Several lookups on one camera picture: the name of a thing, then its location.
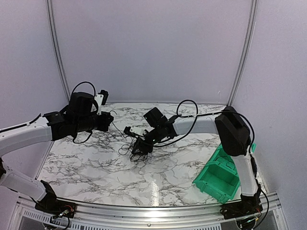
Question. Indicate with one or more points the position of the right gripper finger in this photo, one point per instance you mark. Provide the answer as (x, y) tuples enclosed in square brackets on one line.
[(143, 152), (135, 148)]

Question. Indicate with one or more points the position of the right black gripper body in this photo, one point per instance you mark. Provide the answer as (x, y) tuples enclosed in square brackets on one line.
[(144, 145)]

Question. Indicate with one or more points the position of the right aluminium frame post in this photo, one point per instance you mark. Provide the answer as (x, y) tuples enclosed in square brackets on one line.
[(245, 51)]

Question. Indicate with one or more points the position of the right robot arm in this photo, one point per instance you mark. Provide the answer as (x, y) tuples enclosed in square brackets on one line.
[(234, 130)]

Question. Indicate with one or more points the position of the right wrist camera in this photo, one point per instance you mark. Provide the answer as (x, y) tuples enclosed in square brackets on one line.
[(134, 131)]

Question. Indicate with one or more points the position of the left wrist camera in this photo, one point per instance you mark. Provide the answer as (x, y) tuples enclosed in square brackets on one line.
[(100, 100)]

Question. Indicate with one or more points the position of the green three-compartment bin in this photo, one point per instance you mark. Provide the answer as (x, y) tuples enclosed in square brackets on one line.
[(223, 174)]

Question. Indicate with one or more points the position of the aluminium frame post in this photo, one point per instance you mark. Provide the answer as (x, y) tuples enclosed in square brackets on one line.
[(245, 51), (56, 48)]

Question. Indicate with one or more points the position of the left aluminium frame post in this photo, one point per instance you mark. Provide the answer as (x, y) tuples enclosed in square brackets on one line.
[(56, 48)]

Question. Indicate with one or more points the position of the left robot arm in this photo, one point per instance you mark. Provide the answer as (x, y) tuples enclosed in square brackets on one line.
[(82, 114)]

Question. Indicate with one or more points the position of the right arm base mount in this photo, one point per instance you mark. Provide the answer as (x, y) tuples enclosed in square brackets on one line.
[(248, 205)]

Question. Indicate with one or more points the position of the front aluminium rail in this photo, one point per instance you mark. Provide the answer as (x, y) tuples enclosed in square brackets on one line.
[(109, 217)]

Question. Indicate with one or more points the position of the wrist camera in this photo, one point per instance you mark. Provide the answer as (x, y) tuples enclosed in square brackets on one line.
[(100, 100), (134, 131)]

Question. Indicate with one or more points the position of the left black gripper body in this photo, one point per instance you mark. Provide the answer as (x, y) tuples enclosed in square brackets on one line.
[(102, 126)]

